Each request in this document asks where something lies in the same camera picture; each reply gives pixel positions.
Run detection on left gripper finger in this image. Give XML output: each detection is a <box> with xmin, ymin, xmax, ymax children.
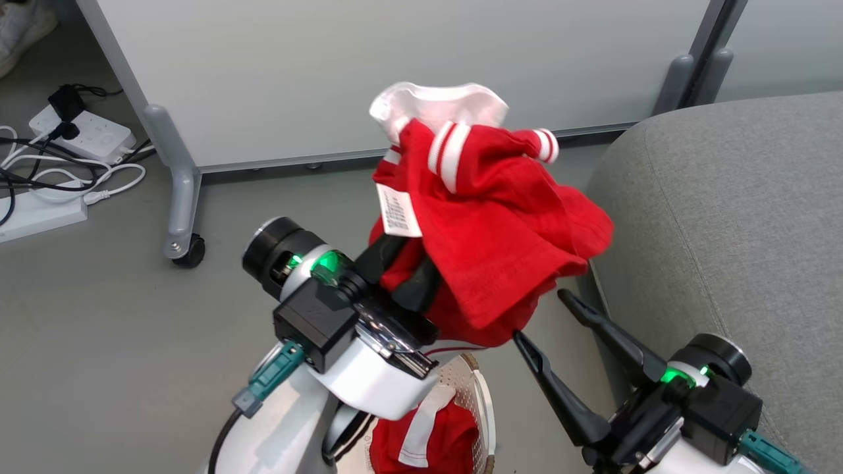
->
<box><xmin>354</xmin><ymin>234</ymin><xmax>409</xmax><ymax>290</ymax></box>
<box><xmin>392</xmin><ymin>255</ymin><xmax>443</xmax><ymax>315</ymax></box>

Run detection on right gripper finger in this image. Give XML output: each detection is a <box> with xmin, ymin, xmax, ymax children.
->
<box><xmin>557</xmin><ymin>288</ymin><xmax>668</xmax><ymax>390</ymax></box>
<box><xmin>512</xmin><ymin>330</ymin><xmax>614</xmax><ymax>450</ymax></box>

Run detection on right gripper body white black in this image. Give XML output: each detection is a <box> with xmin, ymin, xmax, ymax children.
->
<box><xmin>583</xmin><ymin>334</ymin><xmax>768</xmax><ymax>474</ymax></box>

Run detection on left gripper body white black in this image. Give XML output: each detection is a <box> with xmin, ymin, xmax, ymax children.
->
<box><xmin>242</xmin><ymin>216</ymin><xmax>441</xmax><ymax>422</ymax></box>

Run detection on red shirt white collar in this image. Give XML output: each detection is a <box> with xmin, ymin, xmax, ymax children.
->
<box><xmin>367</xmin><ymin>82</ymin><xmax>614</xmax><ymax>356</ymax></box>

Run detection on red shorts white stripe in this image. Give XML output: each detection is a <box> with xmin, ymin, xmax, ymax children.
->
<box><xmin>369</xmin><ymin>385</ymin><xmax>480</xmax><ymax>474</ymax></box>

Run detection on white perforated laundry basket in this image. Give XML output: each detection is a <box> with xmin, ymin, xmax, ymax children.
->
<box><xmin>359</xmin><ymin>352</ymin><xmax>497</xmax><ymax>474</ymax></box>

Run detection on black caster wheel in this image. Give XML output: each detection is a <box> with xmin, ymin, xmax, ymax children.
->
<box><xmin>173</xmin><ymin>234</ymin><xmax>206</xmax><ymax>269</ymax></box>

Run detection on grey partition leg with caster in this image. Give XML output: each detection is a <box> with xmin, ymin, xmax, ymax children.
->
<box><xmin>142</xmin><ymin>104</ymin><xmax>202</xmax><ymax>259</ymax></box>

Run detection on grey fabric sofa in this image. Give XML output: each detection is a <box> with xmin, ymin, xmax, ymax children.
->
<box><xmin>580</xmin><ymin>91</ymin><xmax>843</xmax><ymax>474</ymax></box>

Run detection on large white partition panel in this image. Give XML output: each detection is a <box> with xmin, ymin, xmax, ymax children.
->
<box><xmin>76</xmin><ymin>0</ymin><xmax>748</xmax><ymax>175</ymax></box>

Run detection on white power strip with sockets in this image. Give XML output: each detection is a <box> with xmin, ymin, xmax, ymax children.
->
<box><xmin>28</xmin><ymin>105</ymin><xmax>137</xmax><ymax>164</ymax></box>

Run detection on plain white power strip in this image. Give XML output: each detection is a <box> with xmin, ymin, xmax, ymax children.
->
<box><xmin>0</xmin><ymin>181</ymin><xmax>88</xmax><ymax>244</ymax></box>

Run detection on black power adapter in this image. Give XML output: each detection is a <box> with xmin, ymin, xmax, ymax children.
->
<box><xmin>47</xmin><ymin>83</ymin><xmax>124</xmax><ymax>123</ymax></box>

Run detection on grey partition leg upright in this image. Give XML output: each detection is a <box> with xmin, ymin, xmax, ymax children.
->
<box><xmin>652</xmin><ymin>54</ymin><xmax>696</xmax><ymax>117</ymax></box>
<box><xmin>692</xmin><ymin>47</ymin><xmax>735</xmax><ymax>107</ymax></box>

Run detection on narrow white partition panel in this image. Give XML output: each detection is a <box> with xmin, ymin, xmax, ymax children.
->
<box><xmin>715</xmin><ymin>0</ymin><xmax>843</xmax><ymax>104</ymax></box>

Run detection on light grey shoe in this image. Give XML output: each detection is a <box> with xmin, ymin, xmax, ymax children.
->
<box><xmin>0</xmin><ymin>0</ymin><xmax>59</xmax><ymax>80</ymax></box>

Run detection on right arm teal plug cable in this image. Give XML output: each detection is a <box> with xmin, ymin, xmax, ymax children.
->
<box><xmin>738</xmin><ymin>429</ymin><xmax>812</xmax><ymax>474</ymax></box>

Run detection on arm teal plug cable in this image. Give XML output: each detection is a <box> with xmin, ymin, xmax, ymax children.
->
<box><xmin>738</xmin><ymin>429</ymin><xmax>812</xmax><ymax>474</ymax></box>
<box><xmin>207</xmin><ymin>341</ymin><xmax>306</xmax><ymax>474</ymax></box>

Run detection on left arm teal plug cable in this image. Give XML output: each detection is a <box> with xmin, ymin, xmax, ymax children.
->
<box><xmin>207</xmin><ymin>341</ymin><xmax>306</xmax><ymax>474</ymax></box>

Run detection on white power cable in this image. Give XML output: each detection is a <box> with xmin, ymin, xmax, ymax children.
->
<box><xmin>0</xmin><ymin>125</ymin><xmax>147</xmax><ymax>206</ymax></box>

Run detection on black power cables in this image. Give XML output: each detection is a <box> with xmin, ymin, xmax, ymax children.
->
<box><xmin>0</xmin><ymin>135</ymin><xmax>157</xmax><ymax>228</ymax></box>

